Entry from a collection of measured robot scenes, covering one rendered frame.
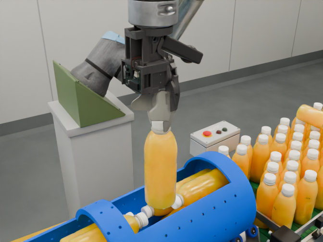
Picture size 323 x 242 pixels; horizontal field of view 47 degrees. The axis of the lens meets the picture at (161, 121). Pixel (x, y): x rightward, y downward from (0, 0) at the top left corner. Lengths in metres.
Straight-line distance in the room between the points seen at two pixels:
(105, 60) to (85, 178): 0.56
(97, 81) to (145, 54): 1.01
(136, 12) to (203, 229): 0.63
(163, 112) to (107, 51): 0.99
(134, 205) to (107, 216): 0.27
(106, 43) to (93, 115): 0.33
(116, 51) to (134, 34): 1.02
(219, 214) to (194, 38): 3.52
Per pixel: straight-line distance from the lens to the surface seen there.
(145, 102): 0.76
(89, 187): 1.84
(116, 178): 1.87
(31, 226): 2.83
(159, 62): 0.68
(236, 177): 1.13
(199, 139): 1.51
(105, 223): 0.95
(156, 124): 0.75
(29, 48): 3.69
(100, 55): 1.68
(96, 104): 1.60
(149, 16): 0.64
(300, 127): 1.67
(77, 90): 1.55
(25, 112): 3.90
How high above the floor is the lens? 1.89
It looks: 29 degrees down
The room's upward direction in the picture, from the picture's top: straight up
